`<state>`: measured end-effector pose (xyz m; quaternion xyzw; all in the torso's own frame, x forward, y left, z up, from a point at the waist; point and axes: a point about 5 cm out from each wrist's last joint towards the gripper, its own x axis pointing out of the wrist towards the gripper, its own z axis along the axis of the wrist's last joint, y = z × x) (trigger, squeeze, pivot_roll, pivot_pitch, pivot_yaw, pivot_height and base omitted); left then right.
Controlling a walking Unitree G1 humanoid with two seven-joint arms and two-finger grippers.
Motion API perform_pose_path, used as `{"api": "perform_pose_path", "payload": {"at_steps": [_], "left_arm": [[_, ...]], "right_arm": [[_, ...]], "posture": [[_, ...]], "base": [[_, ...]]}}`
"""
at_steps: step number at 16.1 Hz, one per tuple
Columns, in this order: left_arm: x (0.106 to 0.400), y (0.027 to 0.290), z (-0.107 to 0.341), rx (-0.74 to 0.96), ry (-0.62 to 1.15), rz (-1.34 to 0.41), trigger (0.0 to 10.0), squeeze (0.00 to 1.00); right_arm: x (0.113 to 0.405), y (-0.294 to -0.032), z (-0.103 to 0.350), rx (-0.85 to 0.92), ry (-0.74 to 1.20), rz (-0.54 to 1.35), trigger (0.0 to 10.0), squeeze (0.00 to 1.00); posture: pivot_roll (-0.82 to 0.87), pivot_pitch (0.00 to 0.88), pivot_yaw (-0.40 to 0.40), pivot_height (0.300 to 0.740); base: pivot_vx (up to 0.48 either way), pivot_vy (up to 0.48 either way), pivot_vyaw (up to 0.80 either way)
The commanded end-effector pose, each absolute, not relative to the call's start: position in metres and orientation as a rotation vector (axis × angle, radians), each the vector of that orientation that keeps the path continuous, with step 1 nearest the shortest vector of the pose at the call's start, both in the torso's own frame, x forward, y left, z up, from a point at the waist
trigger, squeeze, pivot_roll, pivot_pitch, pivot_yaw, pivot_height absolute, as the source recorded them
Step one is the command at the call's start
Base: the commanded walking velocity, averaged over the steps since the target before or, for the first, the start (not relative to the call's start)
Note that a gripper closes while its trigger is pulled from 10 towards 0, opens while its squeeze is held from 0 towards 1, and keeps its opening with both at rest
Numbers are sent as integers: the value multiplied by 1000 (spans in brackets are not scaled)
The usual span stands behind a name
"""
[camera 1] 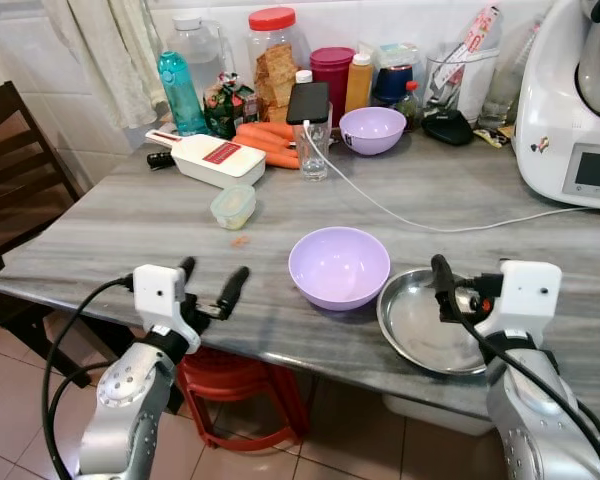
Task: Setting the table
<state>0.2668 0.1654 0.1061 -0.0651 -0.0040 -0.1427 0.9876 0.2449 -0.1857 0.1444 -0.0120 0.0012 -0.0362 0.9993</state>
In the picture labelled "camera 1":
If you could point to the white slicer with red label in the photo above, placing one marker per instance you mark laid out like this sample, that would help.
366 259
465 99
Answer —
215 158

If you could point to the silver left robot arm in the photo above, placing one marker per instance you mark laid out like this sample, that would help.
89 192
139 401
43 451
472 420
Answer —
130 400

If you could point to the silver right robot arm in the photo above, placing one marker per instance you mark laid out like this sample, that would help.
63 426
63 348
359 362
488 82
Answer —
535 420

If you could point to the clear drinking glass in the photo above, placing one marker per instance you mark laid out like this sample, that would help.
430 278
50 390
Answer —
313 155

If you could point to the clear plastic jug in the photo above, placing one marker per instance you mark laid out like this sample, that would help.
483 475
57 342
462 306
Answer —
202 50

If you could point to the white kitchen cooking machine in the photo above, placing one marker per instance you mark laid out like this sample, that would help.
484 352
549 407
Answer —
555 110

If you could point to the black pouch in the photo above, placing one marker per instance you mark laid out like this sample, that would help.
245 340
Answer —
448 128

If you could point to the teal water bottle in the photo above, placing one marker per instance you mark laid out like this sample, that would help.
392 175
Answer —
182 95

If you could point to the round steel plate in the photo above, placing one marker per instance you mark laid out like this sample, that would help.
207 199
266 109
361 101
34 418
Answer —
425 335

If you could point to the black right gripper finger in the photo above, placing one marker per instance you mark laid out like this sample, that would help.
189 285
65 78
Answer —
441 272

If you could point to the clear plastic utensil tub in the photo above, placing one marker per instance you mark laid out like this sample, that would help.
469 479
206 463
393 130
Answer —
470 85

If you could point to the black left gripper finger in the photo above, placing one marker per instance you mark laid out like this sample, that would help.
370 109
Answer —
233 286
188 270

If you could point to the red and white packet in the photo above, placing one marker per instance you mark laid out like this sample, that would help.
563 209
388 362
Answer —
480 40

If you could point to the dark wooden chair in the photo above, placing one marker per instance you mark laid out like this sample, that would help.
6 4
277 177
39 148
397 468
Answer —
20 170

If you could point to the small orange carrot scrap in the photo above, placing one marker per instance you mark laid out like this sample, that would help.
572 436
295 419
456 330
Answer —
240 241

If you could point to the small purple plastic bowl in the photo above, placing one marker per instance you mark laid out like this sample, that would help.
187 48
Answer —
372 130

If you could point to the clear plastic bottle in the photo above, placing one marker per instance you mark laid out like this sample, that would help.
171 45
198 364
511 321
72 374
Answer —
508 75

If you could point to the small white capped bottle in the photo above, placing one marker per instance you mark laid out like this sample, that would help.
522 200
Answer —
304 76

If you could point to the red plastic stool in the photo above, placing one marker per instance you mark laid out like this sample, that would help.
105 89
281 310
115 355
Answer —
230 380

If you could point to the black smartphone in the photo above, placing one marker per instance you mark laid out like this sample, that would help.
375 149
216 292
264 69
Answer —
308 102

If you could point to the dark blue jar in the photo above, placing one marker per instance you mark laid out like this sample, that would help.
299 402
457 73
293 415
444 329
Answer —
392 80

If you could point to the yellow sauce bottle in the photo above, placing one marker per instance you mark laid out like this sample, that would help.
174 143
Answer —
359 85

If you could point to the orange carrot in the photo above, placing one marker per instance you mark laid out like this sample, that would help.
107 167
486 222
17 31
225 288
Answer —
265 144
283 159
270 130

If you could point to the magenta plastic canister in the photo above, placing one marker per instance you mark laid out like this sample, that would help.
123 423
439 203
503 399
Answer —
334 70

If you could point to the green snack bag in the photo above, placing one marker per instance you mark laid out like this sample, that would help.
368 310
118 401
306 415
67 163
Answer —
228 108

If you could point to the small clear lidded container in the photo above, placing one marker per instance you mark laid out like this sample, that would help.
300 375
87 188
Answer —
233 207

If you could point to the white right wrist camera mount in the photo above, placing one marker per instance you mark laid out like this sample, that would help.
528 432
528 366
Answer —
525 292

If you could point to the small green bottle red cap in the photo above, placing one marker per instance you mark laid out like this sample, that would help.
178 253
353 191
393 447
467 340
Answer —
411 105

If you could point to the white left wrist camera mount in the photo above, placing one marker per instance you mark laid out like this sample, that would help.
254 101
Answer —
158 293

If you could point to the large purple plastic bowl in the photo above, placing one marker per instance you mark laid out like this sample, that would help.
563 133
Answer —
338 268

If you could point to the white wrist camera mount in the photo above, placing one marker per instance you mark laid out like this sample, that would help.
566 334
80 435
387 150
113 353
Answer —
525 292
158 293

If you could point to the clear jar with red lid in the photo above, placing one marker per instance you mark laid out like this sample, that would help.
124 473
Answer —
274 60

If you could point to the beige curtain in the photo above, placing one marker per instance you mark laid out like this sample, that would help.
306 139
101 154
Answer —
105 55

